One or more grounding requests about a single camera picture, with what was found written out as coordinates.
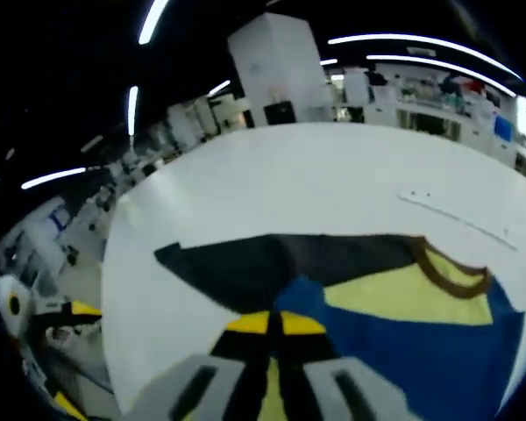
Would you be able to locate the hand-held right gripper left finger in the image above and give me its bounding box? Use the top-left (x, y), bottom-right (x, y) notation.
top-left (126, 310), bottom-right (273, 421)

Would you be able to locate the white square pillar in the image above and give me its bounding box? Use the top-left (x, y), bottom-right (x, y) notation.
top-left (226, 11), bottom-right (334, 128)

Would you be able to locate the black box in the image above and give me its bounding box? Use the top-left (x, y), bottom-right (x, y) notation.
top-left (263, 100), bottom-right (298, 126)

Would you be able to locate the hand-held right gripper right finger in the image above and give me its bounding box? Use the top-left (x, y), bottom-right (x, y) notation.
top-left (276, 310), bottom-right (422, 421)

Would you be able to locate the blue bin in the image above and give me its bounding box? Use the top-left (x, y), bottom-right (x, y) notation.
top-left (494, 116), bottom-right (514, 142)

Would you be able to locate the yellow blue grey garment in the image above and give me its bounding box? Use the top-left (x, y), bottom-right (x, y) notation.
top-left (153, 232), bottom-right (526, 421)

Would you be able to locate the white storage counter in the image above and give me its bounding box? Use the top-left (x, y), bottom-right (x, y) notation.
top-left (332, 65), bottom-right (526, 168)

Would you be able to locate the row of white workbenches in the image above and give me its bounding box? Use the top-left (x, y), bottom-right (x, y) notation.
top-left (0, 96), bottom-right (229, 299)

